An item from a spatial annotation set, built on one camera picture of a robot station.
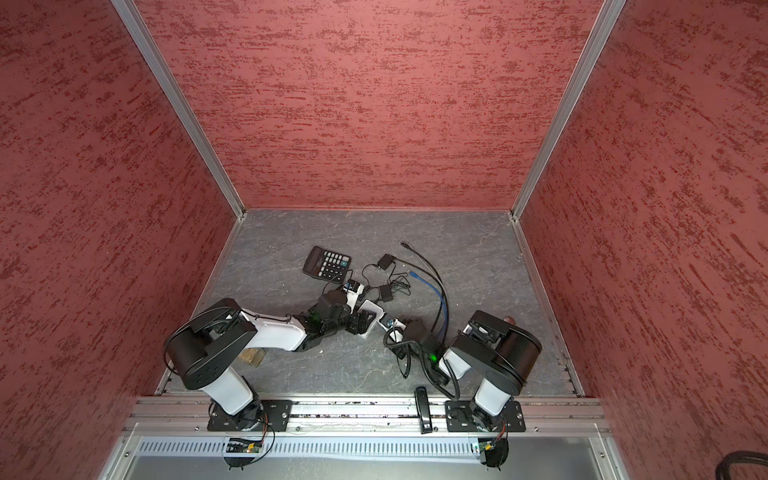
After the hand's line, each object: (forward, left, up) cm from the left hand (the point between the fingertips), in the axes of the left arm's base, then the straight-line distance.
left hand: (367, 317), depth 92 cm
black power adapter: (+21, -5, +1) cm, 21 cm away
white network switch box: (+3, -1, +2) cm, 3 cm away
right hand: (-4, -7, -1) cm, 8 cm away
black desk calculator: (+18, +15, +1) cm, 24 cm away
